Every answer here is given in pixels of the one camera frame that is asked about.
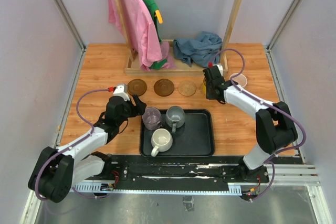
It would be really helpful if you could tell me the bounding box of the purple translucent cup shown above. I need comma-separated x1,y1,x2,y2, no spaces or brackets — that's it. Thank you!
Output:
142,107,162,131

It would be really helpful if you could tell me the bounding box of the white ceramic mug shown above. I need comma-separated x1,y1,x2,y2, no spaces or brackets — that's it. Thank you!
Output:
151,129,173,157

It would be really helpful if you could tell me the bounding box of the pink ceramic mug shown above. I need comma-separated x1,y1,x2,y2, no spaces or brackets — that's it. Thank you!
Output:
229,73,248,88

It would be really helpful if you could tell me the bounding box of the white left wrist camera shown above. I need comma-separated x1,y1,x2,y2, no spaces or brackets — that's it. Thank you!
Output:
113,83,130,101

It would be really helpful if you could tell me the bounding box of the grey ceramic mug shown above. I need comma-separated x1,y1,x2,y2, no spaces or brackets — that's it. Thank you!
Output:
165,106,185,133

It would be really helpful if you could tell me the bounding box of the wooden clothes rack frame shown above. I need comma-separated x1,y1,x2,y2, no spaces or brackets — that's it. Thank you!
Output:
114,0,242,76

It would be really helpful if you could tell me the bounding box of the yellow mug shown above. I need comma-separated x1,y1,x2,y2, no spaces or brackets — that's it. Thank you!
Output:
202,78,206,95

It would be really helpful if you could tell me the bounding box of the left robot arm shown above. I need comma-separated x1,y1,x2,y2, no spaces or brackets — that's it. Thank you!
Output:
28,94,147,203

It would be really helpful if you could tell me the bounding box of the brown round coaster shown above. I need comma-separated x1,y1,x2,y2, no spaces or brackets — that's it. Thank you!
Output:
127,79,147,96
154,79,174,97

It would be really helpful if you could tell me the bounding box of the woven rattan coaster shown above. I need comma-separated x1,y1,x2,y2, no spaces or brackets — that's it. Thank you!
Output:
178,81,196,97
200,83,206,95

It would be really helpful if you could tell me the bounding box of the pink shirt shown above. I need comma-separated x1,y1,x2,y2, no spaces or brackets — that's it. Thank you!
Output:
108,0,177,71

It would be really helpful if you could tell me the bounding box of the black baking tray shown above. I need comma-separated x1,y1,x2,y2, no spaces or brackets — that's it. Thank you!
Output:
140,109,215,158

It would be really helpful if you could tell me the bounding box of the blue crumpled cloth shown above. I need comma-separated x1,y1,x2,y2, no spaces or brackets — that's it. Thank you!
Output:
173,31,223,68

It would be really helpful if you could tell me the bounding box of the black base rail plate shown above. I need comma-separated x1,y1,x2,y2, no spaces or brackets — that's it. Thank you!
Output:
67,152,269,192

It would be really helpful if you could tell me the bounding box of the green garment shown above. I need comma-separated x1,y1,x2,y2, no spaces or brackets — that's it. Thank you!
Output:
116,0,169,71

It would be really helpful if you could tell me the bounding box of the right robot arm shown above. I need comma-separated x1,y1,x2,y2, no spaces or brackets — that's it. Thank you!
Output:
203,65,298,182

